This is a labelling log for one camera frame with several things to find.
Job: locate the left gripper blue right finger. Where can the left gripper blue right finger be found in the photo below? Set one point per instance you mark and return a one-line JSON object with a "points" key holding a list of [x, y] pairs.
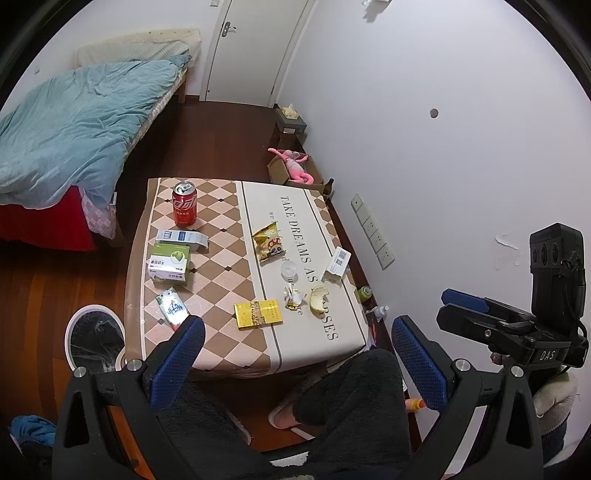
{"points": [[425, 361]]}

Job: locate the blue clothing pile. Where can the blue clothing pile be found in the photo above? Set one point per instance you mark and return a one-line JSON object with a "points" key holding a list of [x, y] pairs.
{"points": [[33, 429]]}

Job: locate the red cola can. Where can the red cola can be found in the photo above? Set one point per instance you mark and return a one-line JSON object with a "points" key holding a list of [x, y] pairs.
{"points": [[184, 199]]}

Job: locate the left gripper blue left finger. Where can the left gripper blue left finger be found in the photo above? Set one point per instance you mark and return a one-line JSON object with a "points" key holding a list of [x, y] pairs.
{"points": [[170, 362]]}

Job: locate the pink slipper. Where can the pink slipper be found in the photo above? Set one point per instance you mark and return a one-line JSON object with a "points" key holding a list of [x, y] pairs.
{"points": [[282, 418]]}

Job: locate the white wall socket strip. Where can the white wall socket strip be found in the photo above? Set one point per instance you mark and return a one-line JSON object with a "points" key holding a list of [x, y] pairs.
{"points": [[372, 231]]}

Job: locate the orange bottle cap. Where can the orange bottle cap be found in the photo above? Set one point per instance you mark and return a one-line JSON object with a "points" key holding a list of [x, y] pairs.
{"points": [[414, 404]]}

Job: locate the white round trash bin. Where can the white round trash bin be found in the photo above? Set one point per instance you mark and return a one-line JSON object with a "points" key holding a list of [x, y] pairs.
{"points": [[94, 339]]}

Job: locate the white bottle on floor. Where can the white bottle on floor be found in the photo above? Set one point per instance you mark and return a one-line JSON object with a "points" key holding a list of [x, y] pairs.
{"points": [[379, 313]]}

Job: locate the red bed sheet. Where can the red bed sheet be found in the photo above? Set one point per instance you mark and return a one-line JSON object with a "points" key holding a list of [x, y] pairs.
{"points": [[61, 227]]}

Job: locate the checkered tablecloth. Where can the checkered tablecloth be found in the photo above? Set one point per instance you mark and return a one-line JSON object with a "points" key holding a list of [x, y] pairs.
{"points": [[229, 272]]}

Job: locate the white door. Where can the white door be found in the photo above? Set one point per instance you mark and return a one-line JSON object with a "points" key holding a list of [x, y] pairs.
{"points": [[251, 46]]}

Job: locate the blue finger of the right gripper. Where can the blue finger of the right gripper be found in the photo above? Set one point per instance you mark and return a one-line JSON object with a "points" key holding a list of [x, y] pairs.
{"points": [[465, 300]]}

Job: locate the yellow snack bag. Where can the yellow snack bag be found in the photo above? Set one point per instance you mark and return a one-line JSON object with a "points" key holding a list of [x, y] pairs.
{"points": [[268, 242]]}

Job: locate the white blue carton box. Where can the white blue carton box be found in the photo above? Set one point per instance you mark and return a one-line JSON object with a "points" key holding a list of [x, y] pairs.
{"points": [[192, 239]]}

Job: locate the brown cardboard box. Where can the brown cardboard box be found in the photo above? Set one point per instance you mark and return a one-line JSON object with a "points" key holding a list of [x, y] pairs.
{"points": [[278, 175]]}

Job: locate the green white milk carton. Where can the green white milk carton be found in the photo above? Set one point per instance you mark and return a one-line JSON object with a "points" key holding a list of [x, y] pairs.
{"points": [[172, 308]]}

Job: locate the tissue box on stool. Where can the tissue box on stool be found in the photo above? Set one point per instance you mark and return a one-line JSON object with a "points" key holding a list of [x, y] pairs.
{"points": [[288, 133]]}

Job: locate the light blue duvet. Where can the light blue duvet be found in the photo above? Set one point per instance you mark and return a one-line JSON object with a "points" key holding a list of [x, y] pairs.
{"points": [[78, 128]]}

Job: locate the checkered pillow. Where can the checkered pillow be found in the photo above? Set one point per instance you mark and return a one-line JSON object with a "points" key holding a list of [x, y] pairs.
{"points": [[100, 220]]}

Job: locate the black fleece trouser leg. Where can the black fleece trouser leg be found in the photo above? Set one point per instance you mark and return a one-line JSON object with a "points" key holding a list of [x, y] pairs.
{"points": [[360, 409]]}

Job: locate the black camera box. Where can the black camera box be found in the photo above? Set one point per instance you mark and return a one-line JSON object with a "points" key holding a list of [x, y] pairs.
{"points": [[558, 269]]}

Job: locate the green bottle on floor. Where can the green bottle on floor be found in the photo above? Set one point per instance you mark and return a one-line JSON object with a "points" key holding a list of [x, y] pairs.
{"points": [[364, 293]]}

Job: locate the yellow fruit peel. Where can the yellow fruit peel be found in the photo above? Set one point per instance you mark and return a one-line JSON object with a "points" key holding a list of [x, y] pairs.
{"points": [[317, 300]]}

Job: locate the green white medicine box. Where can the green white medicine box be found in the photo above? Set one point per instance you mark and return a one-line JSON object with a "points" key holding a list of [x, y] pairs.
{"points": [[168, 262]]}

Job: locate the cream pillow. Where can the cream pillow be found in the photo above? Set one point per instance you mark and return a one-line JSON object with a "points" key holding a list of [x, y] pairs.
{"points": [[142, 46]]}

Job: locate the clear plastic cup lid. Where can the clear plastic cup lid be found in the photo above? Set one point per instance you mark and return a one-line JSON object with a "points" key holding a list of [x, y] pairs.
{"points": [[288, 270]]}

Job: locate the pink plush toy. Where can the pink plush toy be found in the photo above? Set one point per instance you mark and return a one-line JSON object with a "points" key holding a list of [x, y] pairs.
{"points": [[292, 161]]}

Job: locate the white barcode box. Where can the white barcode box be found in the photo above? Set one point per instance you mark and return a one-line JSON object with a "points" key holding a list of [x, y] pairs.
{"points": [[338, 264]]}

